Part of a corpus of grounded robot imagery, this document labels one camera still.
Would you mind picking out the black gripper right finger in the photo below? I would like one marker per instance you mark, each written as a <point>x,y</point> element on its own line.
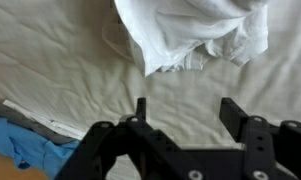
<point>266,143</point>

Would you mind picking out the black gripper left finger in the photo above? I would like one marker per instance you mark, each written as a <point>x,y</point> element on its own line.
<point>140,146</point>

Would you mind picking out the white towel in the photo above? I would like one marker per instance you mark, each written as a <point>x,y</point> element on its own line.
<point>190,30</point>

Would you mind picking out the blue folded cloth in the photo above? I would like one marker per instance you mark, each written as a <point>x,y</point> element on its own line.
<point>30,146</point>

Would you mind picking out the mattress with white sheet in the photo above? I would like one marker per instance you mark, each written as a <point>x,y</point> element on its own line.
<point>56,60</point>

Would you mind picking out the grey folded cloth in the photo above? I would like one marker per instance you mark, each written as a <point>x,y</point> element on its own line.
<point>20,119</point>

